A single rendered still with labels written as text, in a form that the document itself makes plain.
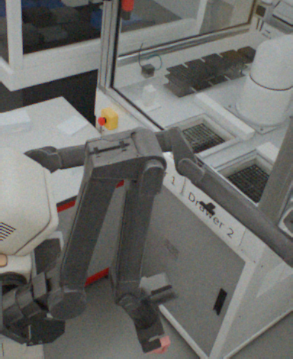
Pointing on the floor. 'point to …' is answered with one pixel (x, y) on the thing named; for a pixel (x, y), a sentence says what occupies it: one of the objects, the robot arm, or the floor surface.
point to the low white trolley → (42, 121)
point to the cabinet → (211, 279)
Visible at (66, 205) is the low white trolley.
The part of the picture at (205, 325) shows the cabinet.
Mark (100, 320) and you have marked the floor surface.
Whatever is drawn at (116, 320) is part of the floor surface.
